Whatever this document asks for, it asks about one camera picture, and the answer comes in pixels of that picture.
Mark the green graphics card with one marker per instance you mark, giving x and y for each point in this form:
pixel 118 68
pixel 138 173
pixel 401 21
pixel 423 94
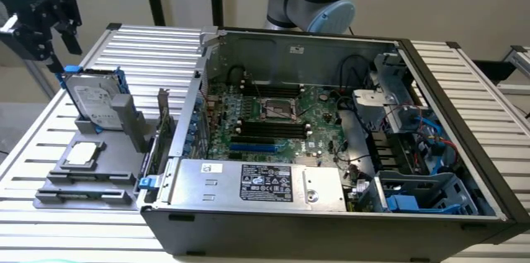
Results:
pixel 164 132

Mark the CPU socket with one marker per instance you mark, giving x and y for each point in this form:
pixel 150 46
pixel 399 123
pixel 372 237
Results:
pixel 278 108

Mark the blue case latch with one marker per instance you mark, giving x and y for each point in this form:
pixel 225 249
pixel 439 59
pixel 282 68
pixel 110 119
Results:
pixel 148 182

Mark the aluminium frame post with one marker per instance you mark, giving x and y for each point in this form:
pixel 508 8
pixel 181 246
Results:
pixel 39 77

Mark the blue expansion slot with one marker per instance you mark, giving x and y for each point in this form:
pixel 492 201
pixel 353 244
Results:
pixel 253 148

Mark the green RAM stick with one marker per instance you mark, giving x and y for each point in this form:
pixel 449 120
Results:
pixel 81 196

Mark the grey parts rack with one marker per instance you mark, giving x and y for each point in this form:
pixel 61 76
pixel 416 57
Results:
pixel 121 139

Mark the silver disk with blue bracket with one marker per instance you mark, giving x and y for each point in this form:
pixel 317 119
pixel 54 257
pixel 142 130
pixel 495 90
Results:
pixel 93 95

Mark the black RAM slot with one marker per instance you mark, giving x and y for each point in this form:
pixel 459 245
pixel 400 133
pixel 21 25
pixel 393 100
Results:
pixel 269 95
pixel 269 84
pixel 269 91
pixel 273 132
pixel 273 127
pixel 273 136
pixel 269 88
pixel 273 123

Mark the black open PC case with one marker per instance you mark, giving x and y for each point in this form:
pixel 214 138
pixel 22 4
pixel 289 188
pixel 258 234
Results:
pixel 290 232

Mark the green motherboard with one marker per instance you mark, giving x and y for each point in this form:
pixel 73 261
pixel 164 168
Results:
pixel 290 148

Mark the silver power supply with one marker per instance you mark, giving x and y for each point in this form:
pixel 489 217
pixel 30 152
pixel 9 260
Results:
pixel 232 187

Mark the silver drive cage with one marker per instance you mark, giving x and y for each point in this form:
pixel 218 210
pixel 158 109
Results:
pixel 389 95

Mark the silver CPU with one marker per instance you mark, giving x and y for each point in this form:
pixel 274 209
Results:
pixel 85 153

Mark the grey disk bay blue clips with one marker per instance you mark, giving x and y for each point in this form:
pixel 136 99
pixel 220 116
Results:
pixel 419 191

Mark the silver chipset heat sink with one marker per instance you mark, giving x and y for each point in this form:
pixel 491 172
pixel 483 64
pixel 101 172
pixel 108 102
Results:
pixel 309 161

